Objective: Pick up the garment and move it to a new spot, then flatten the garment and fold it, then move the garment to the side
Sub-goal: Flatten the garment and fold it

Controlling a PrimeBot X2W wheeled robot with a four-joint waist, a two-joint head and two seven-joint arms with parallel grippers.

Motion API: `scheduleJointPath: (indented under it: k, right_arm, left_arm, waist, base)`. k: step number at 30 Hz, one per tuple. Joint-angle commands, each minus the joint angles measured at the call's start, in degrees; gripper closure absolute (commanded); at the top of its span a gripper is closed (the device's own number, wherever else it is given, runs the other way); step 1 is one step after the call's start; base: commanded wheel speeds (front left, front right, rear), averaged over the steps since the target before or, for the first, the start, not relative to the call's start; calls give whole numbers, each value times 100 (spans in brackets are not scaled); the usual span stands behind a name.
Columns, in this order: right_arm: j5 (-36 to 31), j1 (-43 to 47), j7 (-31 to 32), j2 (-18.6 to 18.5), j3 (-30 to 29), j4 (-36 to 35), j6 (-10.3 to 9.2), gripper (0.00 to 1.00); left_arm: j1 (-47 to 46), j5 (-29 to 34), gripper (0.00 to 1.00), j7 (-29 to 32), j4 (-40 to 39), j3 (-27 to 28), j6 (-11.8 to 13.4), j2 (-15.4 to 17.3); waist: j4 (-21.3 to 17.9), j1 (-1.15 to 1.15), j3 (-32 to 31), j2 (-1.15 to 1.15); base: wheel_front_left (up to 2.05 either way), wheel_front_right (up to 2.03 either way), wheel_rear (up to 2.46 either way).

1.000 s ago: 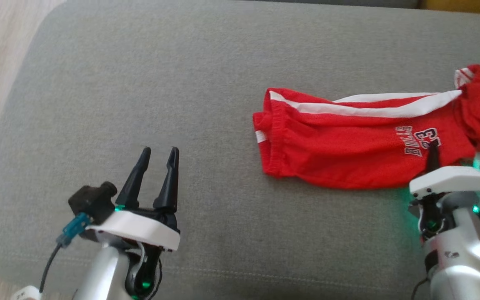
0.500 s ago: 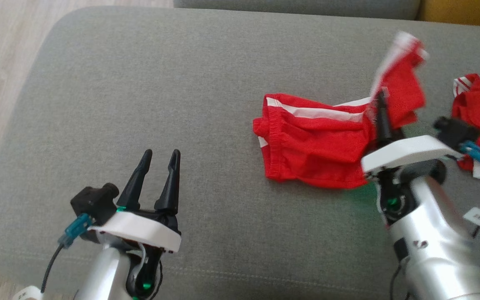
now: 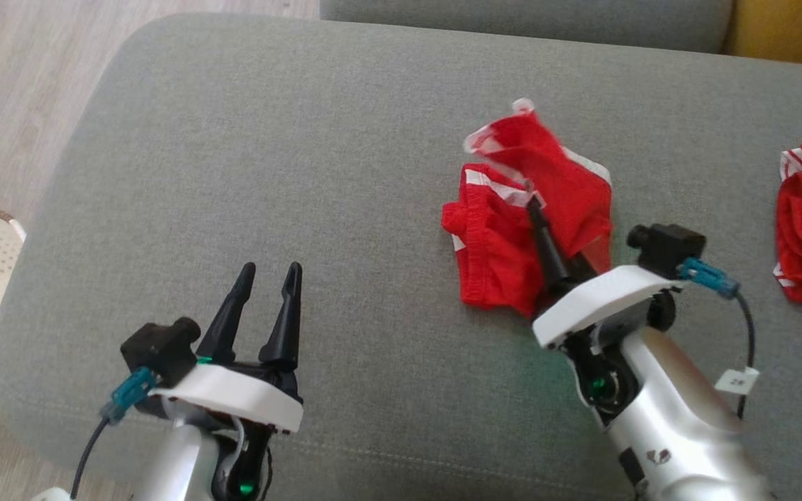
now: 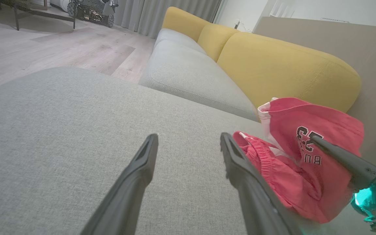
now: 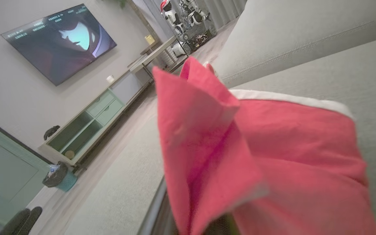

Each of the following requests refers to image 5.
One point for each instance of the red shorts white trim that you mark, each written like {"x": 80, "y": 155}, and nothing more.
{"x": 273, "y": 163}

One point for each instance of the grey side table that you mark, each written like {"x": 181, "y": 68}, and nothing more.
{"x": 157, "y": 54}

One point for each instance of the small yellow box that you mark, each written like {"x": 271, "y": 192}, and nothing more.
{"x": 149, "y": 39}

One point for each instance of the pale green TV cabinet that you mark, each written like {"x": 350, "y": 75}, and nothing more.
{"x": 96, "y": 117}

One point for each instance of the white wheeled robot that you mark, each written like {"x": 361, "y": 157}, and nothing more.
{"x": 188, "y": 19}

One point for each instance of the grey curtain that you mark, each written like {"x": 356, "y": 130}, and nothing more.
{"x": 224, "y": 9}

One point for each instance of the round object in cabinet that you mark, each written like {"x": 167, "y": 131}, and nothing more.
{"x": 69, "y": 154}

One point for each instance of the grey sofa back cushion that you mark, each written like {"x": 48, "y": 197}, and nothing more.
{"x": 289, "y": 32}

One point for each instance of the dark object on cabinet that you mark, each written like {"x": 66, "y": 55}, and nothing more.
{"x": 51, "y": 132}

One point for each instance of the teal bin with black bag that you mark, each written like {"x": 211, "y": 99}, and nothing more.
{"x": 60, "y": 178}

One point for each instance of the grey sofa seat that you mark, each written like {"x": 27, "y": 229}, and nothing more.
{"x": 354, "y": 75}

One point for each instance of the teal door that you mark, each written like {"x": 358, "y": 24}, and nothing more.
{"x": 2, "y": 173}

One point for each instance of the dark slippers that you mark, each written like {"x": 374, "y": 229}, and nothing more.
{"x": 21, "y": 222}

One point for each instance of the white wall socket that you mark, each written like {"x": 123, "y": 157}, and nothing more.
{"x": 110, "y": 78}

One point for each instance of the wall mounted flat television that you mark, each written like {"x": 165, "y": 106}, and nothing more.
{"x": 60, "y": 42}

